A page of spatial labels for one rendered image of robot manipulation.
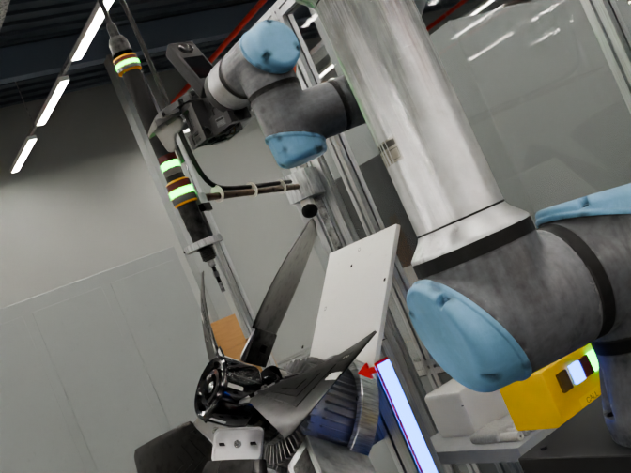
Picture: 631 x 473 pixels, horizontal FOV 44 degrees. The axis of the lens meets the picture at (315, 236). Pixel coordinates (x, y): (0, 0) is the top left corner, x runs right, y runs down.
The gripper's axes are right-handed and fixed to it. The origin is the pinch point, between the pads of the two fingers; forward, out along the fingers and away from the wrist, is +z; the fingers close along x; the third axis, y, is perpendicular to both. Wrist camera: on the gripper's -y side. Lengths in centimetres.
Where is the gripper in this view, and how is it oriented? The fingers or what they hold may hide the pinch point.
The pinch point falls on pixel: (174, 124)
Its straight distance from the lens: 137.8
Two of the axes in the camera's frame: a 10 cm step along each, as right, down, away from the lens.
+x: 7.6, -3.0, 5.8
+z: -5.2, 2.6, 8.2
